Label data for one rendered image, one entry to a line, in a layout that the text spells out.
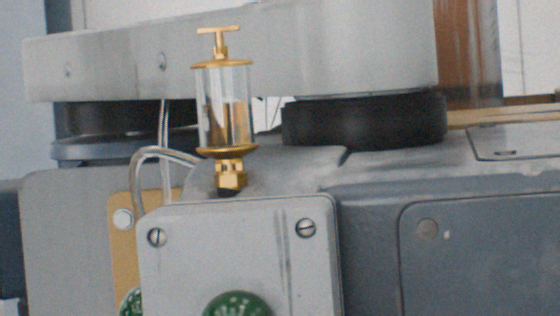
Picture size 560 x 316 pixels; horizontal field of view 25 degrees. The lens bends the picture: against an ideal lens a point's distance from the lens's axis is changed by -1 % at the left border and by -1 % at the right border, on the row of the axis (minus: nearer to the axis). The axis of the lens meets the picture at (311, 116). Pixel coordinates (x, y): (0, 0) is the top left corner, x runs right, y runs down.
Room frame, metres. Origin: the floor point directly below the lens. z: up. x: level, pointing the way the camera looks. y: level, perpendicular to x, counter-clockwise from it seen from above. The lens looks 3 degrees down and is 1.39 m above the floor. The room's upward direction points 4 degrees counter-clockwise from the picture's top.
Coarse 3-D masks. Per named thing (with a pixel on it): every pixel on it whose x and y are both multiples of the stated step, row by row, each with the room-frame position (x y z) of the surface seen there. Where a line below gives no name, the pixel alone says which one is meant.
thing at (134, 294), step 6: (132, 288) 0.50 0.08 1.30; (138, 288) 0.50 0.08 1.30; (126, 294) 0.50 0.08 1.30; (132, 294) 0.50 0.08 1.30; (138, 294) 0.49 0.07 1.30; (126, 300) 0.50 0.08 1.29; (132, 300) 0.49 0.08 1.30; (138, 300) 0.49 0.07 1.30; (120, 306) 0.50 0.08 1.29; (126, 306) 0.49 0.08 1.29; (132, 306) 0.49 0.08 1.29; (138, 306) 0.49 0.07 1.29; (120, 312) 0.49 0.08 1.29; (126, 312) 0.49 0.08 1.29; (132, 312) 0.49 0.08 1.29; (138, 312) 0.49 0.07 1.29
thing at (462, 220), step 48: (384, 96) 0.65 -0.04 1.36; (432, 144) 0.65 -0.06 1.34; (480, 144) 0.60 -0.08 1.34; (528, 144) 0.58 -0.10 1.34; (192, 192) 0.56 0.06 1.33; (240, 192) 0.56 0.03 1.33; (288, 192) 0.55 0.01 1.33; (336, 192) 0.53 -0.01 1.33; (384, 192) 0.52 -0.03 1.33; (432, 192) 0.52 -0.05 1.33; (480, 192) 0.52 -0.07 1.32; (528, 192) 0.52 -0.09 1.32; (384, 240) 0.52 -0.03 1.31; (432, 240) 0.52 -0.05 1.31; (480, 240) 0.52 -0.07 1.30; (528, 240) 0.51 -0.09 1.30; (384, 288) 0.52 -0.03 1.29; (432, 288) 0.52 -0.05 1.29; (480, 288) 0.52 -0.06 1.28; (528, 288) 0.51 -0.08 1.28
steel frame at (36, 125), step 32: (0, 0) 5.39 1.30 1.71; (32, 0) 5.38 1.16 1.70; (64, 0) 5.77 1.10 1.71; (0, 32) 5.39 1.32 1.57; (32, 32) 5.38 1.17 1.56; (0, 64) 5.39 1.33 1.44; (0, 96) 5.40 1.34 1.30; (0, 128) 5.40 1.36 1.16; (32, 128) 5.38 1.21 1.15; (64, 128) 5.78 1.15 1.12; (0, 160) 5.40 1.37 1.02; (32, 160) 5.38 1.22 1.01
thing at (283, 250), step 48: (144, 240) 0.48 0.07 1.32; (192, 240) 0.48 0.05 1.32; (240, 240) 0.48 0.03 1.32; (288, 240) 0.47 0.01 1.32; (336, 240) 0.51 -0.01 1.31; (144, 288) 0.48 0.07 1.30; (192, 288) 0.48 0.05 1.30; (240, 288) 0.48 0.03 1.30; (288, 288) 0.47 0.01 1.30; (336, 288) 0.49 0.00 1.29
